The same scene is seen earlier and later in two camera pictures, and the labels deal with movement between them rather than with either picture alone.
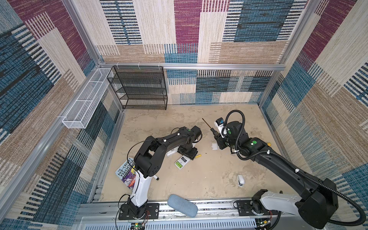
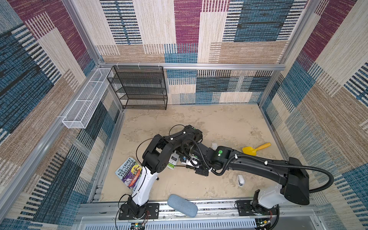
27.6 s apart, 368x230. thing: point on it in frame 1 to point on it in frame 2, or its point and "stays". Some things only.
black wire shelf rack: [139, 87] stays
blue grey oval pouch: [181, 204] stays
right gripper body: [223, 142] to [202, 170]
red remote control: [181, 162] to [173, 160]
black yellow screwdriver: [215, 133] to [187, 166]
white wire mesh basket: [81, 113] stays
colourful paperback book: [127, 172] stays
